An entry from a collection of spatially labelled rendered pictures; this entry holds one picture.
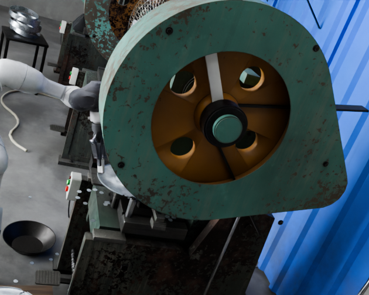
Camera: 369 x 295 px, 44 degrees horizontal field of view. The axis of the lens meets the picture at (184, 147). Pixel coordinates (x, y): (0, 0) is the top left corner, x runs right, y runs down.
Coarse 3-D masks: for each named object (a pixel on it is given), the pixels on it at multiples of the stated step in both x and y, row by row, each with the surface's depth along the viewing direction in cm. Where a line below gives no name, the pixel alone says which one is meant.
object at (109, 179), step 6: (108, 168) 220; (102, 174) 213; (108, 174) 215; (114, 174) 216; (102, 180) 208; (108, 180) 210; (114, 180) 211; (108, 186) 205; (114, 186) 207; (120, 186) 208; (120, 192) 204; (126, 192) 206
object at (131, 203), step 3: (132, 198) 200; (135, 198) 200; (129, 201) 200; (132, 201) 199; (135, 201) 199; (129, 204) 200; (132, 204) 200; (135, 204) 200; (129, 207) 200; (132, 207) 200; (126, 210) 203; (129, 210) 201; (132, 210) 201; (126, 213) 202; (129, 213) 201; (132, 213) 202; (126, 216) 202; (129, 216) 202
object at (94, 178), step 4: (92, 168) 215; (96, 168) 217; (92, 172) 212; (96, 172) 213; (92, 176) 209; (96, 176) 210; (92, 180) 205; (96, 180) 207; (96, 184) 205; (100, 184) 205; (112, 192) 217; (112, 196) 215; (116, 196) 212; (120, 196) 213; (124, 196) 213; (112, 200) 214; (116, 200) 213; (112, 204) 214; (116, 204) 214
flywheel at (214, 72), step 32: (192, 64) 154; (224, 64) 157; (256, 64) 160; (160, 96) 157; (192, 96) 160; (224, 96) 160; (256, 96) 165; (288, 96) 168; (160, 128) 163; (192, 128) 166; (224, 128) 153; (256, 128) 172; (192, 160) 172; (256, 160) 178
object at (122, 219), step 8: (120, 200) 213; (128, 200) 215; (120, 208) 210; (136, 208) 211; (120, 216) 207; (136, 216) 205; (144, 216) 209; (120, 224) 204; (128, 224) 200; (136, 224) 201; (144, 224) 202; (168, 224) 208; (176, 224) 210; (184, 224) 212; (128, 232) 202; (136, 232) 203; (144, 232) 204; (152, 232) 205; (160, 232) 206; (168, 232) 207; (176, 232) 208; (184, 232) 209
